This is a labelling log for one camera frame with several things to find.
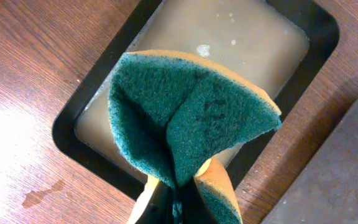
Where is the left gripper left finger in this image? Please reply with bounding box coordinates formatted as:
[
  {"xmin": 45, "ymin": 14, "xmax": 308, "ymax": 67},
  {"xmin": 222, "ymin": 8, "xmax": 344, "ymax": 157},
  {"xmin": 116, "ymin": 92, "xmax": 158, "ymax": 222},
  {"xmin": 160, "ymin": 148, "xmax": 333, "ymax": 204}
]
[{"xmin": 135, "ymin": 182, "xmax": 174, "ymax": 224}]

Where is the green yellow sponge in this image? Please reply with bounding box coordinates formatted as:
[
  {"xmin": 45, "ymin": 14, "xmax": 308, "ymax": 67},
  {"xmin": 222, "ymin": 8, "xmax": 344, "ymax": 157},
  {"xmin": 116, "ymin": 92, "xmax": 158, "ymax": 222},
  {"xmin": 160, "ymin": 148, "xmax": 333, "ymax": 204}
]
[{"xmin": 108, "ymin": 50, "xmax": 282, "ymax": 223}]

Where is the dark brown serving tray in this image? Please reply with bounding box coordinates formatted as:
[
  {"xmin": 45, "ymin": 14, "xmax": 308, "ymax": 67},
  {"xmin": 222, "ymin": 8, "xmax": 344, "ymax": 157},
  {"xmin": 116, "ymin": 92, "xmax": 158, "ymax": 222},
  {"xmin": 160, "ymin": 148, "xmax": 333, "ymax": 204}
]
[{"xmin": 263, "ymin": 100, "xmax": 358, "ymax": 224}]

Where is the black water basin tray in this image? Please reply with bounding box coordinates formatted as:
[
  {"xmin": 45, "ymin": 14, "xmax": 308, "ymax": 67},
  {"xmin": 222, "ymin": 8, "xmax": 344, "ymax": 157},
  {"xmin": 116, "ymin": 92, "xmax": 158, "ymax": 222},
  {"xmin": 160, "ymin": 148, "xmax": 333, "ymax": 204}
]
[{"xmin": 52, "ymin": 0, "xmax": 340, "ymax": 198}]

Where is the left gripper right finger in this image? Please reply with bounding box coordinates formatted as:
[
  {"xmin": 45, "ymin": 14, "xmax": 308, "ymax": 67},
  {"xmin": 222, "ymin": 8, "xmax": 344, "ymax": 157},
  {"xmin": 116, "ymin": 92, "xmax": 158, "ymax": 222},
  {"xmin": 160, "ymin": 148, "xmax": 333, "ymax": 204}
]
[{"xmin": 178, "ymin": 178, "xmax": 218, "ymax": 224}]

